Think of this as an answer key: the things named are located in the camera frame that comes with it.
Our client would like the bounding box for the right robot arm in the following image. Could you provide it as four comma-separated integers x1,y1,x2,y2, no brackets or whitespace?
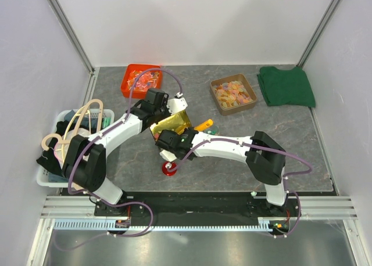
155,128,287,216

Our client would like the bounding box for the beige clothes hanger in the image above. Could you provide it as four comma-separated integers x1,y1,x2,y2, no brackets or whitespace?
40,99,104,191

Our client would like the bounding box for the star candy tin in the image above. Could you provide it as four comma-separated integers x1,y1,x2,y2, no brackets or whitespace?
150,110,191,140

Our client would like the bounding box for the green folded cloth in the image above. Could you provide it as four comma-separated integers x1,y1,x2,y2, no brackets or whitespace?
257,66,316,108

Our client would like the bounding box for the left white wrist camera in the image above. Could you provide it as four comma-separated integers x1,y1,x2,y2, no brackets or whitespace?
166,92,188,115

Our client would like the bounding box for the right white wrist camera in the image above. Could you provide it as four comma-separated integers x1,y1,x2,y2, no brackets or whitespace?
159,149,177,162

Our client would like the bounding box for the orange candy box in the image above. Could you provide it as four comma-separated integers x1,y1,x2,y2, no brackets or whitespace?
120,64,163,99

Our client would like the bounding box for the white laundry basket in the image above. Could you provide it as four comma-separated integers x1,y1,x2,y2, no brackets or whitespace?
36,109,115,188

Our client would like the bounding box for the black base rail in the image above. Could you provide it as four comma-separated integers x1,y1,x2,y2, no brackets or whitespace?
95,192,301,218

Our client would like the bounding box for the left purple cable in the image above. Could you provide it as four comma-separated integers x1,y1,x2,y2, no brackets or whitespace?
52,68,184,251

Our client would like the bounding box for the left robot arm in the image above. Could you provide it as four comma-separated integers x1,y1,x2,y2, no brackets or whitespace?
62,88,170,215

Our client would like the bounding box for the brown gummy candy box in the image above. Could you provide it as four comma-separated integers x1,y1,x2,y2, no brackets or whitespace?
210,74,257,116

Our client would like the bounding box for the red jar lid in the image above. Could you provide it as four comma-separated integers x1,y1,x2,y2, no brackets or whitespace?
162,161,177,177

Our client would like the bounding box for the yellow plastic scoop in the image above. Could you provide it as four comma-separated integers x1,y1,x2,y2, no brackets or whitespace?
194,119,213,132

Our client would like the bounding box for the white cable duct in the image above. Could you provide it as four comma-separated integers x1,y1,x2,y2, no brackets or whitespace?
53,219,281,232

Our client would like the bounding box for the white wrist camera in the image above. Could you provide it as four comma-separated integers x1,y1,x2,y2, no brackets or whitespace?
166,92,188,115
159,149,177,162

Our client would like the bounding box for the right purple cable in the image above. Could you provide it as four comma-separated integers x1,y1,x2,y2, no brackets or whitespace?
165,137,314,239

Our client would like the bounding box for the clear glass jar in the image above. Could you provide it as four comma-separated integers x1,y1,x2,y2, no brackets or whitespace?
204,124,220,135

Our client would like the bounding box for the purple cable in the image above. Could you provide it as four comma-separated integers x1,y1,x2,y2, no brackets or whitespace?
52,68,184,251
165,137,314,239

